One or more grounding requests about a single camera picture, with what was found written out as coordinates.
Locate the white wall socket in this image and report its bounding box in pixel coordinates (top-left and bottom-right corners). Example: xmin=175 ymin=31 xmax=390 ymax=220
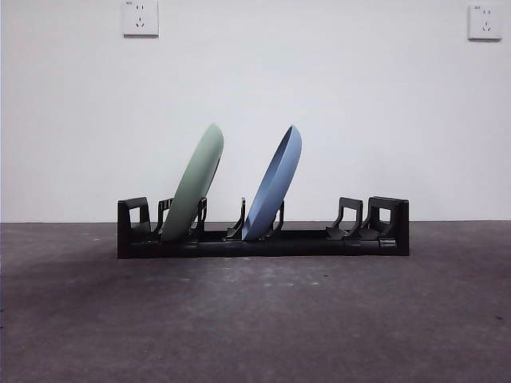
xmin=467 ymin=4 xmax=503 ymax=41
xmin=122 ymin=0 xmax=160 ymax=39

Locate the green round plate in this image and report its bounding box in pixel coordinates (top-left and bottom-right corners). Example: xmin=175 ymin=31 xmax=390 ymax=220
xmin=159 ymin=122 xmax=224 ymax=243

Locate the black plastic plate rack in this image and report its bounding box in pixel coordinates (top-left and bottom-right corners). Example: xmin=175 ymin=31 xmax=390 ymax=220
xmin=117 ymin=195 xmax=410 ymax=259

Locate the blue round plate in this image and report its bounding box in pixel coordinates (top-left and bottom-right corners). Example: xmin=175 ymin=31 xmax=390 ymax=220
xmin=241 ymin=124 xmax=303 ymax=242

